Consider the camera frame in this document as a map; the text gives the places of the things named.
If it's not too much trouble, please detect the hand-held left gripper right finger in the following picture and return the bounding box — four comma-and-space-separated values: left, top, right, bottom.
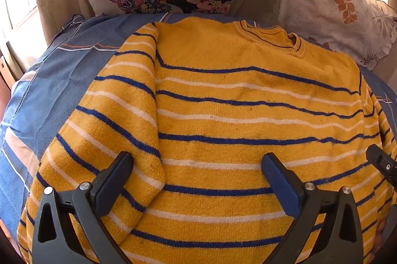
261, 153, 364, 264

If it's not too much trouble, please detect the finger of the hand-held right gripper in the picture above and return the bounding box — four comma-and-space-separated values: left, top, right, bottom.
365, 144, 397, 184

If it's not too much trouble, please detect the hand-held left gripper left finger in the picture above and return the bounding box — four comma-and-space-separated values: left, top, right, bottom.
32, 151, 134, 264

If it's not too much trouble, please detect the yellow striped sweater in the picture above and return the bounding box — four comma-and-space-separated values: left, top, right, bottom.
17, 17, 397, 264

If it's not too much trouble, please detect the blue striped bed sheet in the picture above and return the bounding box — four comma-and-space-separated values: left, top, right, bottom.
0, 12, 397, 240

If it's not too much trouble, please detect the white pillow with leaf print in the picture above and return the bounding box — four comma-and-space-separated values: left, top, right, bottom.
276, 0, 397, 71

